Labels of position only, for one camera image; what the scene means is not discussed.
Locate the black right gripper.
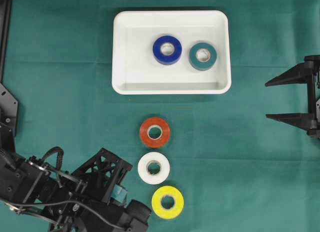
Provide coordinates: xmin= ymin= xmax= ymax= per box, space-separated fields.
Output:
xmin=265 ymin=55 xmax=320 ymax=139

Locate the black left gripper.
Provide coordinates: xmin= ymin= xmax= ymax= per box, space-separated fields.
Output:
xmin=22 ymin=147 xmax=132 ymax=232

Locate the teal tape roll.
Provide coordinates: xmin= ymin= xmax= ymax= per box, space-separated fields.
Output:
xmin=189 ymin=42 xmax=217 ymax=71

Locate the blue tape roll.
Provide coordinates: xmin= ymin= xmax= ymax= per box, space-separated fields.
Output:
xmin=152 ymin=35 xmax=182 ymax=65

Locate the white tape roll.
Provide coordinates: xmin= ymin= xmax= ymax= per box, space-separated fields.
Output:
xmin=137 ymin=152 xmax=171 ymax=185

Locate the yellow tape roll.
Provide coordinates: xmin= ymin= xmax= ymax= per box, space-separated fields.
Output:
xmin=151 ymin=186 xmax=184 ymax=220

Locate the red tape roll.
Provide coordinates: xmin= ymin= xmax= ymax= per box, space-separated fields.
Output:
xmin=139 ymin=117 xmax=171 ymax=148

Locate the white plastic case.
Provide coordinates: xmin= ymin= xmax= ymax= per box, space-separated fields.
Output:
xmin=111 ymin=10 xmax=232 ymax=95

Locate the green table cloth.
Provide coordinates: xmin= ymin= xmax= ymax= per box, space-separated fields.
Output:
xmin=3 ymin=0 xmax=320 ymax=232

